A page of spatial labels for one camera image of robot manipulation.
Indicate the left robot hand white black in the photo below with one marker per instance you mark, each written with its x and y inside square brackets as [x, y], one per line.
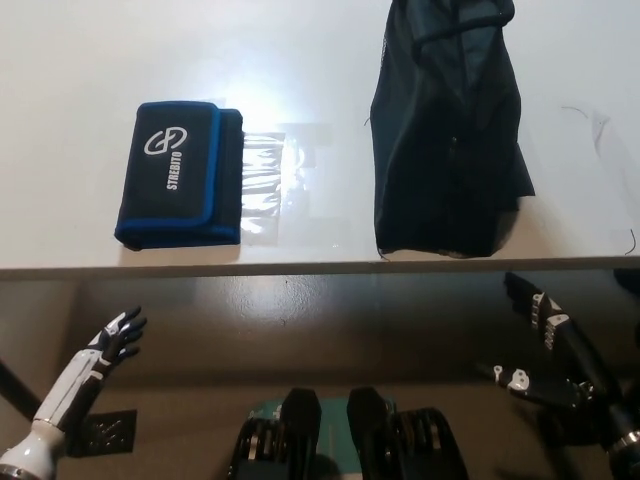
[70, 380]

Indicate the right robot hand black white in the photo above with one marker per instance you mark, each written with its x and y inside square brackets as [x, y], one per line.
[570, 345]

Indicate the dark green fabric lunch bag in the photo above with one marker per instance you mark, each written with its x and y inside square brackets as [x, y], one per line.
[440, 150]

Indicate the black diagonal table leg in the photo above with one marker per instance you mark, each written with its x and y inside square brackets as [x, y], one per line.
[17, 382]

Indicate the robot legs and feet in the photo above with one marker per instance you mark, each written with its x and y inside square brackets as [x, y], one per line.
[300, 425]

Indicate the thin black thread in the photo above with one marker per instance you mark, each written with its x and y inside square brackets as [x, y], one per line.
[575, 108]

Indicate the black notebook case, blue trim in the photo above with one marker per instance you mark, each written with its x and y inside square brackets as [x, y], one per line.
[170, 165]

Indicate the clear plastic packet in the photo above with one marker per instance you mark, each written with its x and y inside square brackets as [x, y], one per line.
[265, 200]

